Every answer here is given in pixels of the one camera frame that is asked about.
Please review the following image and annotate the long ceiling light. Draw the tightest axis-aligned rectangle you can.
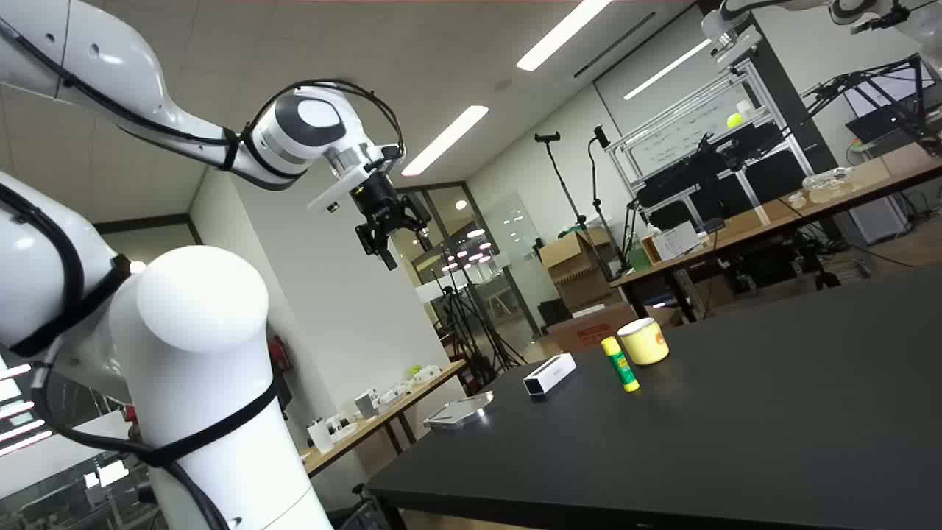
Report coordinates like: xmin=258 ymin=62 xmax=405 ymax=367
xmin=514 ymin=0 xmax=616 ymax=73

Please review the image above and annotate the black light stand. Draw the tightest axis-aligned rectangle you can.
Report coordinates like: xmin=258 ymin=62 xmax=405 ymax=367
xmin=530 ymin=127 xmax=595 ymax=238

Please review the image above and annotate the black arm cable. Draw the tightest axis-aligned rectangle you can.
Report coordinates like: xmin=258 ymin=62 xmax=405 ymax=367
xmin=0 ymin=18 xmax=405 ymax=530

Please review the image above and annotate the red fire extinguisher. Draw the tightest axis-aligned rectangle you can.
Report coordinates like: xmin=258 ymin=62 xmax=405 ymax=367
xmin=268 ymin=333 xmax=298 ymax=376

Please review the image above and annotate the short ceiling light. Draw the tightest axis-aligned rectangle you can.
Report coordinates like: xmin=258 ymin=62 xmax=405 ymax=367
xmin=399 ymin=102 xmax=492 ymax=179

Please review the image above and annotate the long wooden desk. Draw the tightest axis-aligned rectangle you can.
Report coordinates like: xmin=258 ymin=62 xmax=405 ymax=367
xmin=608 ymin=157 xmax=942 ymax=326

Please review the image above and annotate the small white box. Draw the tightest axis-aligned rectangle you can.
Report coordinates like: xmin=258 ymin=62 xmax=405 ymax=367
xmin=520 ymin=350 xmax=580 ymax=401

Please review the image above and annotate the black camera tripod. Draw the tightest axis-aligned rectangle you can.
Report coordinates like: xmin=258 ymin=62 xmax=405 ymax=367
xmin=430 ymin=283 xmax=526 ymax=389

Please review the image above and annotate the yellow mug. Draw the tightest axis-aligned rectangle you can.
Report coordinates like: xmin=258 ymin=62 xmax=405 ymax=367
xmin=616 ymin=314 xmax=675 ymax=372

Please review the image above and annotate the small wooden table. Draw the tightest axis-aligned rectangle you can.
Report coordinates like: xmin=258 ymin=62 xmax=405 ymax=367
xmin=298 ymin=357 xmax=471 ymax=479

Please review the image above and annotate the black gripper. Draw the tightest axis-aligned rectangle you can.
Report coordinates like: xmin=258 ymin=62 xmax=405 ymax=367
xmin=346 ymin=173 xmax=439 ymax=273

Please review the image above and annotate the thin ceiling light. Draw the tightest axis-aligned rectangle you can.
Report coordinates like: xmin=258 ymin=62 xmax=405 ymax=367
xmin=622 ymin=36 xmax=716 ymax=102

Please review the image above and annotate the white wrist mount plate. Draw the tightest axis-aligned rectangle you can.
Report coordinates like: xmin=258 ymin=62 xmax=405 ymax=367
xmin=302 ymin=157 xmax=389 ymax=214

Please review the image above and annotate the black monitor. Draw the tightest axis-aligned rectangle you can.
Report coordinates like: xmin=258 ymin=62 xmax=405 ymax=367
xmin=741 ymin=146 xmax=809 ymax=207

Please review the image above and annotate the yellow green bottle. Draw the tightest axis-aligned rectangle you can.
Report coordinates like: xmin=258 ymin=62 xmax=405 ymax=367
xmin=597 ymin=333 xmax=645 ymax=398

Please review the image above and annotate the whiteboard on stand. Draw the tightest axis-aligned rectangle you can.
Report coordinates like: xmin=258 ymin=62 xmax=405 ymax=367
xmin=608 ymin=73 xmax=759 ymax=179

